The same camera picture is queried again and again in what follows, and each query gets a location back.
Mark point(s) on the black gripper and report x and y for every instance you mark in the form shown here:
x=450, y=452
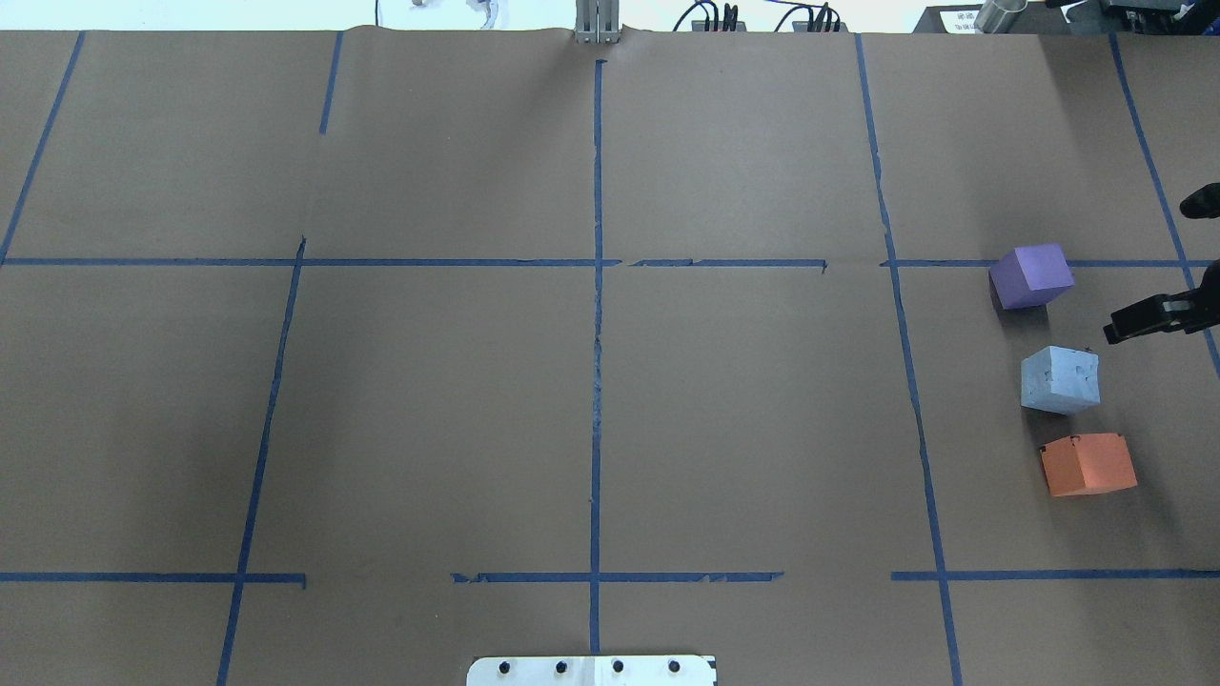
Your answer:
x=1161, y=315

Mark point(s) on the light blue foam block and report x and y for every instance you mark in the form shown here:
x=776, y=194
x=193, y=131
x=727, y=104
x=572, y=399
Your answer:
x=1060, y=381

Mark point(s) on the purple foam block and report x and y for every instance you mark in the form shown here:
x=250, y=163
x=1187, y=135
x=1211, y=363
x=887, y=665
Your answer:
x=1031, y=276

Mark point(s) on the orange foam block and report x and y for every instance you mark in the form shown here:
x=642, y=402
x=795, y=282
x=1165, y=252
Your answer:
x=1087, y=464

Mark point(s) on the silver metal cup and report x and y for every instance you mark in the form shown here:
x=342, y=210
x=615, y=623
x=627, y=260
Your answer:
x=998, y=16

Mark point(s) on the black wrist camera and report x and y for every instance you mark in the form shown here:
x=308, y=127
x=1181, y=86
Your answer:
x=1203, y=204

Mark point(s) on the aluminium frame post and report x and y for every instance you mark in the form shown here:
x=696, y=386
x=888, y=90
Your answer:
x=597, y=22

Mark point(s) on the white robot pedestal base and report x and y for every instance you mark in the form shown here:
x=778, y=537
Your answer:
x=594, y=670

